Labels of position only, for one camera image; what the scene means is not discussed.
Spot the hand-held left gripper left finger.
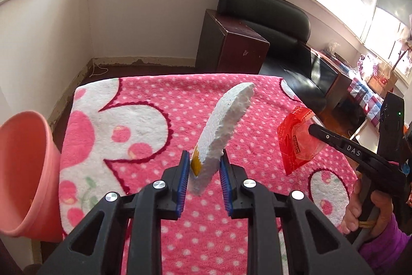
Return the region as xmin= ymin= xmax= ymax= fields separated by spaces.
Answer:
xmin=37 ymin=150 xmax=190 ymax=275

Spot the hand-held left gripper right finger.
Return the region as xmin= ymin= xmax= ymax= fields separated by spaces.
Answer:
xmin=220 ymin=153 xmax=375 ymax=275

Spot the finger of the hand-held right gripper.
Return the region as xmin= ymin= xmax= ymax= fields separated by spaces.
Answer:
xmin=308 ymin=123 xmax=379 ymax=168

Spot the red plastic packet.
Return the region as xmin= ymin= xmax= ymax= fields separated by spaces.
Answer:
xmin=277 ymin=106 xmax=325 ymax=176

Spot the white foam piece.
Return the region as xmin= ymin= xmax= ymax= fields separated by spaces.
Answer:
xmin=188 ymin=82 xmax=256 ymax=196

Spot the pink plastic bucket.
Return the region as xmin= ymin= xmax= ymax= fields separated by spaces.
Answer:
xmin=0 ymin=111 xmax=65 ymax=243

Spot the person's right hand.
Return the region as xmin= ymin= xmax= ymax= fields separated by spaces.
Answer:
xmin=341 ymin=179 xmax=399 ymax=237

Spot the plaid tablecloth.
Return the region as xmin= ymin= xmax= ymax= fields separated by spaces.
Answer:
xmin=346 ymin=70 xmax=387 ymax=127

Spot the brown paper bag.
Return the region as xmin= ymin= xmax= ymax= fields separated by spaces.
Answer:
xmin=367 ymin=61 xmax=398 ymax=93

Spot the pink patterned bag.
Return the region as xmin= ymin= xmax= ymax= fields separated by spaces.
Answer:
xmin=357 ymin=54 xmax=382 ymax=79

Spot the pink printed blanket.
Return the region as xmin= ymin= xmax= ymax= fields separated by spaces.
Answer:
xmin=59 ymin=73 xmax=359 ymax=275

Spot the dark brown cabinet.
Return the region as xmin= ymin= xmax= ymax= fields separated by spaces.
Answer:
xmin=196 ymin=9 xmax=270 ymax=75

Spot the black leather sofa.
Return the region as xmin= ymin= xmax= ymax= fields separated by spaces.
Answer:
xmin=217 ymin=0 xmax=338 ymax=114

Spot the white string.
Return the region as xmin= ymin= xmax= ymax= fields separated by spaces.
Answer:
xmin=88 ymin=57 xmax=108 ymax=77

